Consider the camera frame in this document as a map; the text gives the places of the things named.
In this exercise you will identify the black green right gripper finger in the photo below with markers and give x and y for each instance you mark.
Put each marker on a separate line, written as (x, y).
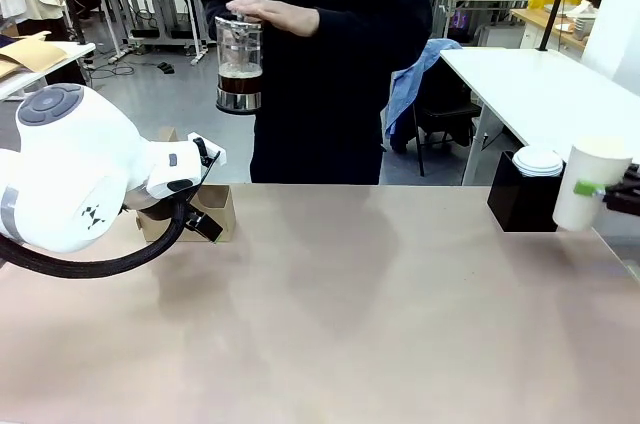
(633, 171)
(591, 189)

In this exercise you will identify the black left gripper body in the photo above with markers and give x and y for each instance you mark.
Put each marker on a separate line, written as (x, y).
(159, 211)

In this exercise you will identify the brown cardboard cup carrier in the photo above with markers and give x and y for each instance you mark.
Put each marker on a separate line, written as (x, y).
(220, 214)

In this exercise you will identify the white paper cup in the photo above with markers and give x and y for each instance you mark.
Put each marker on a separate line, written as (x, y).
(592, 159)

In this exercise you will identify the glass french press with coffee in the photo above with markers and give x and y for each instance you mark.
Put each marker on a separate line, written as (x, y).
(239, 69)

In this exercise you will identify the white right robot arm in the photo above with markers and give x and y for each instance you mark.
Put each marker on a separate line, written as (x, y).
(622, 14)

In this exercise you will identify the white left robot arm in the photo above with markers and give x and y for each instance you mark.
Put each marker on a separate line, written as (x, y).
(75, 169)

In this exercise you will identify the person's left forearm black sleeve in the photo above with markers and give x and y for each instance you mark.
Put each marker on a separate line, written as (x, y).
(370, 26)

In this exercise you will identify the stack of white cup lids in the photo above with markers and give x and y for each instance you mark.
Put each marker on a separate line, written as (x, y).
(537, 161)

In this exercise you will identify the person's left hand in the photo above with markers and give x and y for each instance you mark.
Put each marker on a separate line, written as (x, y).
(275, 14)

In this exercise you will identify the black lid holder box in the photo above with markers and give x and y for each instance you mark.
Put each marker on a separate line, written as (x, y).
(520, 204)

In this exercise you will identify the white side table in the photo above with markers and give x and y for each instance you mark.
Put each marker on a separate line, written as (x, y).
(540, 89)

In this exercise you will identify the stack of white dishes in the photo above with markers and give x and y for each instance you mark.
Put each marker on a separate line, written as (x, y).
(584, 26)

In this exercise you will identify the person in black hoodie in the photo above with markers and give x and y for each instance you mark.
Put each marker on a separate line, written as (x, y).
(325, 109)

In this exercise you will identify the wooden background table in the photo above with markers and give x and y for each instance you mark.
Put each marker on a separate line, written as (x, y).
(545, 21)

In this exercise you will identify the white table with cardboard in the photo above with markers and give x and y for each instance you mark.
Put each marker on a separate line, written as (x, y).
(50, 71)

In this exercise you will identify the brown cardboard sheets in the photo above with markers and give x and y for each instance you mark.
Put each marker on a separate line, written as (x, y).
(30, 51)

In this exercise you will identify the blue cloth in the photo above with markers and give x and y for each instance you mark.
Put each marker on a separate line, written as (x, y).
(407, 89)

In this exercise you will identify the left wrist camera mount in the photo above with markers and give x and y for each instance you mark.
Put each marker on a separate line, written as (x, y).
(210, 151)

